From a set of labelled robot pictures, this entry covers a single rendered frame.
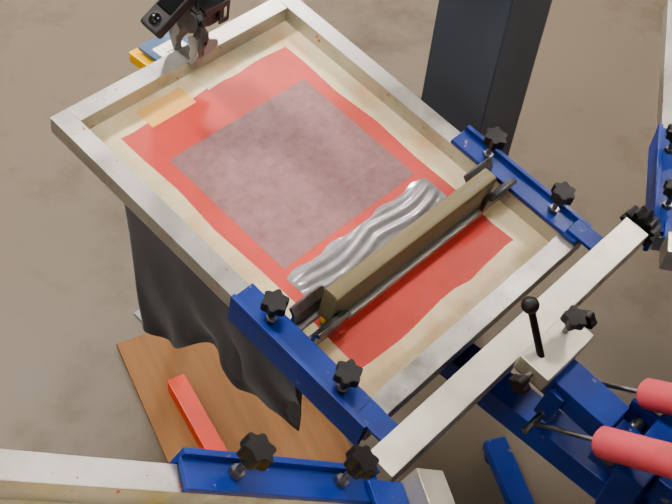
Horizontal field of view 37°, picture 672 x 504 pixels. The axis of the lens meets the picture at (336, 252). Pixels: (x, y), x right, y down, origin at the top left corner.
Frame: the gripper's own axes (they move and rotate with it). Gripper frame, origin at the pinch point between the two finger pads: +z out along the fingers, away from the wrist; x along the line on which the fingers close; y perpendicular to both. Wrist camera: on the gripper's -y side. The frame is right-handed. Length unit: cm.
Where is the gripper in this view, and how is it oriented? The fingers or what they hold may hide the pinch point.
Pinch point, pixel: (184, 58)
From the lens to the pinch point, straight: 196.1
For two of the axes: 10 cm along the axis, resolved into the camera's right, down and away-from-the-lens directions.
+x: -7.0, -6.5, 3.0
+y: 6.9, -5.1, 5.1
